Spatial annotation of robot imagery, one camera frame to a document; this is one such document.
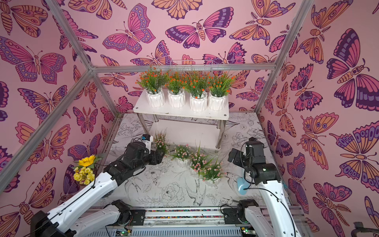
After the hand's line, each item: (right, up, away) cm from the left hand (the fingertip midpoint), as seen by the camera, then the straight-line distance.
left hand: (162, 150), depth 78 cm
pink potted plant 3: (+20, -5, 0) cm, 21 cm away
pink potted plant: (-2, +3, +7) cm, 8 cm away
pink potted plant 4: (+28, -12, -1) cm, 30 cm away
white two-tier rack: (+10, +14, +32) cm, 36 cm away
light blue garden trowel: (+44, -20, +5) cm, 49 cm away
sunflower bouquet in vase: (-31, -8, -14) cm, 35 cm away
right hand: (+40, -2, -3) cm, 40 cm away
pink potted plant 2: (+11, -3, +3) cm, 12 cm away
